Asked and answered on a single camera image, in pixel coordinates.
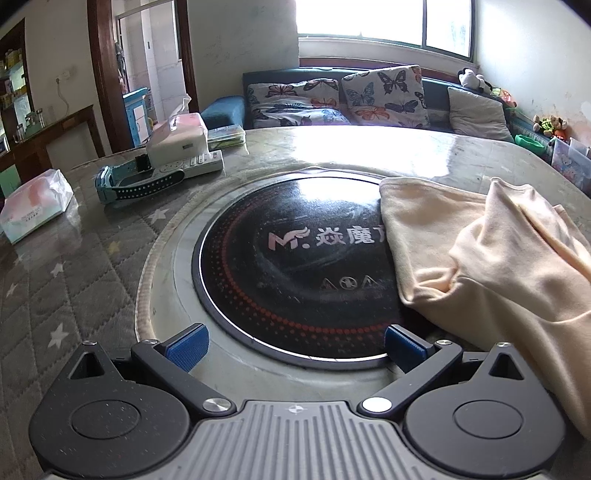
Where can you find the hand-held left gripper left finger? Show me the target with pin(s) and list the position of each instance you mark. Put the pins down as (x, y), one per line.
(187, 347)

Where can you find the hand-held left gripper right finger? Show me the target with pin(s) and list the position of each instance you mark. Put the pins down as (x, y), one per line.
(406, 345)

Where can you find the cream cloth garment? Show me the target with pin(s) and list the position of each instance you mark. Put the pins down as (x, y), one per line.
(508, 258)

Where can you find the black round induction cooktop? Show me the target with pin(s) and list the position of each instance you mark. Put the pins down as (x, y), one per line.
(286, 277)

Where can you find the grey quilted star tablecloth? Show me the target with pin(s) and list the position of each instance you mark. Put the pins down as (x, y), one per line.
(69, 286)

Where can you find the blue toy watch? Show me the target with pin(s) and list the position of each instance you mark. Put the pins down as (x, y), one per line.
(124, 184)

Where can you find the white power strip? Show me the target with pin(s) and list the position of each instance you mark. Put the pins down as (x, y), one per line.
(198, 164)

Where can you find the soft pink-white tissue pack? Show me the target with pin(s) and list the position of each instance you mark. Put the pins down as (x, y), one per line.
(34, 205)

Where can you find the pink and white tissue box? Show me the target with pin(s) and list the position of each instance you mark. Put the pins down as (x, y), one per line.
(178, 136)

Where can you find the flat green box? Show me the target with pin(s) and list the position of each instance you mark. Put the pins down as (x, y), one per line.
(226, 136)

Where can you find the light blue toy cabinet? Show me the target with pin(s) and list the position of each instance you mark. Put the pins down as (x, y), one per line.
(136, 117)

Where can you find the green bowl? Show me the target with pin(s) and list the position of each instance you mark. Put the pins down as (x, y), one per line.
(528, 143)

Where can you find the dark blue sofa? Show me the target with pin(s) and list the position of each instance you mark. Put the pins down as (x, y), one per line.
(226, 113)

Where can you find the grey pillow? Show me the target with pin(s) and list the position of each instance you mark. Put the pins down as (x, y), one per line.
(478, 113)

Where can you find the clear plastic storage box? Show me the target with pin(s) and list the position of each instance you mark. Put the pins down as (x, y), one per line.
(572, 164)

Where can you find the large butterfly print pillow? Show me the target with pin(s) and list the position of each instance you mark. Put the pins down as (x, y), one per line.
(388, 97)

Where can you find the brown wooden shelf cabinet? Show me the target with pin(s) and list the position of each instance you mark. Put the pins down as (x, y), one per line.
(51, 134)

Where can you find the brown and green plush toys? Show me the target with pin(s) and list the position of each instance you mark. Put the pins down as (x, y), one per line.
(549, 124)

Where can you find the pink and green plush toy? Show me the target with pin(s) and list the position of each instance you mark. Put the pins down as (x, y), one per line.
(505, 98)

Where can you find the panda plush toy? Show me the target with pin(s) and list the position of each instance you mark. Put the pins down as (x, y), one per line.
(472, 79)

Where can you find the window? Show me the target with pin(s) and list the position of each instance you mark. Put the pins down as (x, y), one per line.
(369, 21)

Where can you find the brown wooden door frame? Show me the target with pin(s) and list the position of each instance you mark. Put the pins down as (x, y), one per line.
(104, 69)

